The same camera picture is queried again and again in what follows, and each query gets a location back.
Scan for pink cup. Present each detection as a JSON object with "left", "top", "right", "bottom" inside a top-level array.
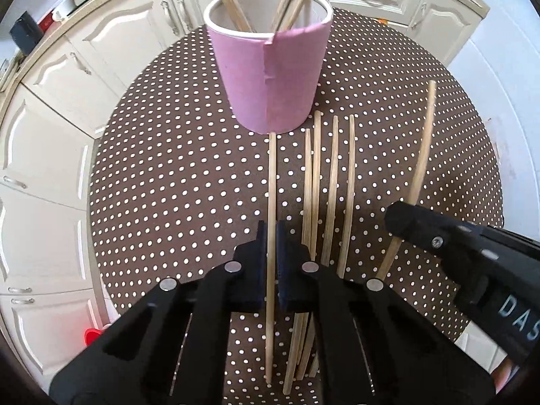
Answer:
[{"left": 203, "top": 0, "right": 334, "bottom": 136}]

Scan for cream lower cabinets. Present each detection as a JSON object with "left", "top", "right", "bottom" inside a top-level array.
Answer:
[{"left": 0, "top": 0, "right": 486, "bottom": 389}]

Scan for white mug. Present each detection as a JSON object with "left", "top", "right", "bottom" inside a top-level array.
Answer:
[{"left": 53, "top": 0, "right": 77, "bottom": 20}]

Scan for tan wooden chopstick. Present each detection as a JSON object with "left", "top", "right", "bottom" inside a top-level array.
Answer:
[
  {"left": 310, "top": 115, "right": 356, "bottom": 378},
  {"left": 265, "top": 132, "right": 279, "bottom": 385},
  {"left": 295, "top": 111, "right": 322, "bottom": 382},
  {"left": 304, "top": 116, "right": 339, "bottom": 378},
  {"left": 283, "top": 130, "right": 314, "bottom": 394},
  {"left": 375, "top": 80, "right": 437, "bottom": 282}
]

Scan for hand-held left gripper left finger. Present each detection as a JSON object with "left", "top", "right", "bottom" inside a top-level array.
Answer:
[{"left": 50, "top": 220, "right": 268, "bottom": 405}]

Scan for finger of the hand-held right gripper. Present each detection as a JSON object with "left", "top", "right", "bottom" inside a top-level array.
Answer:
[{"left": 385, "top": 201, "right": 540, "bottom": 271}]

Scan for person's right hand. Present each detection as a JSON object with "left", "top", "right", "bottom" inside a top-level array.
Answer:
[{"left": 491, "top": 354, "right": 522, "bottom": 395}]

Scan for brown dotted tablecloth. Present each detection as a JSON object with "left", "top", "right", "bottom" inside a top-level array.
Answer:
[{"left": 86, "top": 8, "right": 505, "bottom": 405}]

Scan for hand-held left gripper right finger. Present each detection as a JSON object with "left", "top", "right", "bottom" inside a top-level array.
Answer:
[{"left": 276, "top": 219, "right": 494, "bottom": 405}]

